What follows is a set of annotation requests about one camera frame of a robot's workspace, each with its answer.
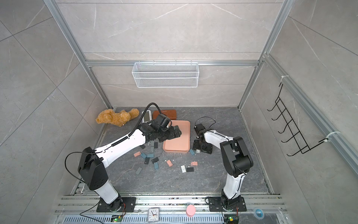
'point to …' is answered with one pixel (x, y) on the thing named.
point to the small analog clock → (153, 214)
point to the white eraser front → (183, 169)
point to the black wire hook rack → (285, 115)
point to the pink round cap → (190, 210)
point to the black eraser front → (189, 169)
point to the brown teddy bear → (119, 118)
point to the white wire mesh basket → (165, 75)
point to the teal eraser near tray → (191, 150)
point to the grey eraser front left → (138, 170)
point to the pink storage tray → (181, 144)
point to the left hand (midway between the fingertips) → (179, 133)
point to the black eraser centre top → (155, 144)
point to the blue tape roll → (258, 213)
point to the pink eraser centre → (169, 163)
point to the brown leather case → (171, 114)
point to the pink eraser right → (194, 163)
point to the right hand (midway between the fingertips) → (202, 150)
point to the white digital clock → (147, 116)
